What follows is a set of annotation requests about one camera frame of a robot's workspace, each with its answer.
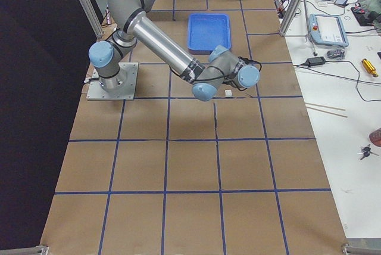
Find white block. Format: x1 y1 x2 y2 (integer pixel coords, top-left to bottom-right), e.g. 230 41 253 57
224 89 233 98

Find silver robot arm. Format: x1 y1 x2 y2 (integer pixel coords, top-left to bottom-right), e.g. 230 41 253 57
88 0 260 101

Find blue plastic tray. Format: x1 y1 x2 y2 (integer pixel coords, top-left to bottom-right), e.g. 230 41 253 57
188 13 232 54

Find teach pendant tablet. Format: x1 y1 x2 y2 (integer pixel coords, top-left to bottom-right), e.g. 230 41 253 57
308 14 349 48

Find black smartphone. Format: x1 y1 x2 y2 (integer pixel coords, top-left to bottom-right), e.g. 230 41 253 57
334 0 348 7

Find black power adapter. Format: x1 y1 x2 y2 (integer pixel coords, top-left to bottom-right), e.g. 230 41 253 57
305 57 326 67

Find wooden stick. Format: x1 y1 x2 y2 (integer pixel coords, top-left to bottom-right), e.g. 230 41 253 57
305 102 348 118

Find brown paper table cover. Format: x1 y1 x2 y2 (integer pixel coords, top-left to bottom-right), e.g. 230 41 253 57
40 0 346 254

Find bunch of keys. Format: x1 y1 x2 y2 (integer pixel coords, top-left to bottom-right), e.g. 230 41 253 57
358 144 380 161

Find aluminium frame post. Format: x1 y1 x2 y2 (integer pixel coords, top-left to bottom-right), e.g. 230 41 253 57
278 0 317 38

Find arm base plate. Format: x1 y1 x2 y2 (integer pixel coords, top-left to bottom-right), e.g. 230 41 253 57
86 62 139 101

